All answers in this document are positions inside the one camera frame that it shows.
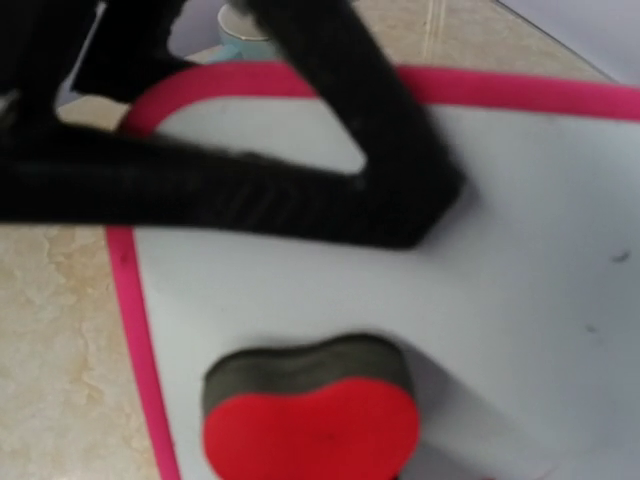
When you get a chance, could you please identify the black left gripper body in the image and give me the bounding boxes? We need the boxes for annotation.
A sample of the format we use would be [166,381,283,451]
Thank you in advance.
[1,1,193,130]

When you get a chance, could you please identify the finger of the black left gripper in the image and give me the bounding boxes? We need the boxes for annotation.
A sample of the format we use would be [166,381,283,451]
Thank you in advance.
[1,1,465,249]

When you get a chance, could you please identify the pink framed whiteboard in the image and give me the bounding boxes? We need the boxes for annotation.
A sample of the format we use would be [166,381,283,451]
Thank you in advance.
[106,67,639,479]

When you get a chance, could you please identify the red black whiteboard eraser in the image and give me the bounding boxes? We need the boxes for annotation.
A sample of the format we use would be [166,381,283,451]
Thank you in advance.
[202,333,420,479]

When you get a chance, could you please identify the light blue ceramic mug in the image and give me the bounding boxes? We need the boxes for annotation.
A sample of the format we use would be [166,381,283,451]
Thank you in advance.
[212,4,278,62]

